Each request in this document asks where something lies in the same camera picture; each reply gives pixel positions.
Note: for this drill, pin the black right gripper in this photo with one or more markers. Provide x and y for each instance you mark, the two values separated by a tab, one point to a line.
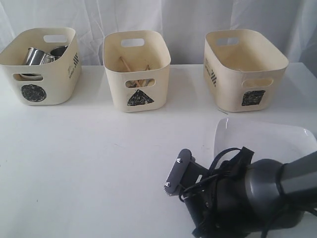
218	204

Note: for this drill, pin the white square plate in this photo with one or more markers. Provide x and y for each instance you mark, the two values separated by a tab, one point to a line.
280	142

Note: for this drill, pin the wooden chopstick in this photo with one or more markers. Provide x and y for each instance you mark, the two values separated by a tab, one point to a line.
139	83
125	64

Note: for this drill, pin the white round bowl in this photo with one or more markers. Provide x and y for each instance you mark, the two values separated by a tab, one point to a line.
32	76

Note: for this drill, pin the steel cup folding handle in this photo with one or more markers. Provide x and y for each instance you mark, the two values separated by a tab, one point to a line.
37	57

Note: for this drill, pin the steel table knife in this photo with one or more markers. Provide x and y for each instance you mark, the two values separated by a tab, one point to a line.
147	70

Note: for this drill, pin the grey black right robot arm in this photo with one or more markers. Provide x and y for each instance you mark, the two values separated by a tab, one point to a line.
279	193

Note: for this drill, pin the cream bin with square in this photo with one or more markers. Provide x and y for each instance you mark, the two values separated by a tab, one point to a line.
243	69

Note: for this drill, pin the cream bin with triangle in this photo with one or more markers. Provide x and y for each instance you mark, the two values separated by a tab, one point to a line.
139	49

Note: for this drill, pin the white curtain backdrop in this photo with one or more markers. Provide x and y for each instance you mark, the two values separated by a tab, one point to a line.
291	25

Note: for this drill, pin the cream bin with circle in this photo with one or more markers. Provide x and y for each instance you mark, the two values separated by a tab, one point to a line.
59	76

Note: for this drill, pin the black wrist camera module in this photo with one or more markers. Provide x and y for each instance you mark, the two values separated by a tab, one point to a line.
184	173

